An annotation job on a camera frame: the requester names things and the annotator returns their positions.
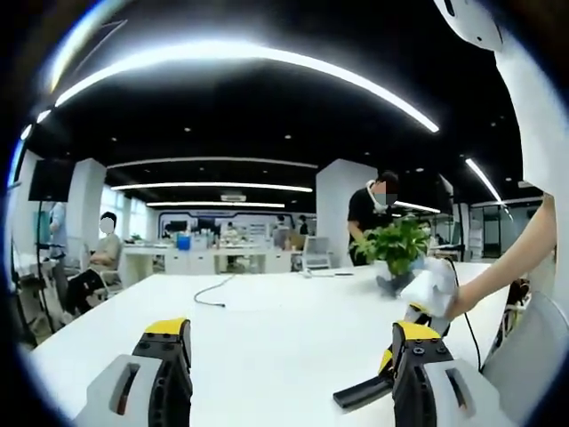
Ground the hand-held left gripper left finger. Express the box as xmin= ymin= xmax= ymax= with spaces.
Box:
xmin=73 ymin=317 xmax=195 ymax=427

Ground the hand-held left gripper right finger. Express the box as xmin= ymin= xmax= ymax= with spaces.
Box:
xmin=390 ymin=320 xmax=517 ymax=427

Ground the black remote control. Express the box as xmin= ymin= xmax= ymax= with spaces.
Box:
xmin=333 ymin=371 xmax=395 ymax=409

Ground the green potted plant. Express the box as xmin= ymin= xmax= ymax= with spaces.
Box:
xmin=349 ymin=215 xmax=431 ymax=294

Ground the grey mesh office chair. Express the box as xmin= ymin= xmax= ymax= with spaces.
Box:
xmin=482 ymin=291 xmax=569 ymax=401

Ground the white office chair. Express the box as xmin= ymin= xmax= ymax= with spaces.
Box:
xmin=301 ymin=235 xmax=334 ymax=271

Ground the white cabinet row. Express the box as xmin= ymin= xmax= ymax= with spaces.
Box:
xmin=122 ymin=246 xmax=303 ymax=286

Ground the black monitor on stand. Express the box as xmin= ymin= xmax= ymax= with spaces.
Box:
xmin=28 ymin=158 xmax=76 ymax=203

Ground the white worn device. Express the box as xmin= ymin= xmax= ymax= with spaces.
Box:
xmin=433 ymin=0 xmax=507 ymax=50

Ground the long ceiling light strip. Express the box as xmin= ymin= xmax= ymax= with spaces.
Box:
xmin=52 ymin=40 xmax=441 ymax=134

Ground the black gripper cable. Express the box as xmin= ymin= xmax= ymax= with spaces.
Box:
xmin=445 ymin=259 xmax=485 ymax=374

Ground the grey cable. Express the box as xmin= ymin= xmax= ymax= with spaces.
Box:
xmin=194 ymin=273 xmax=236 ymax=309

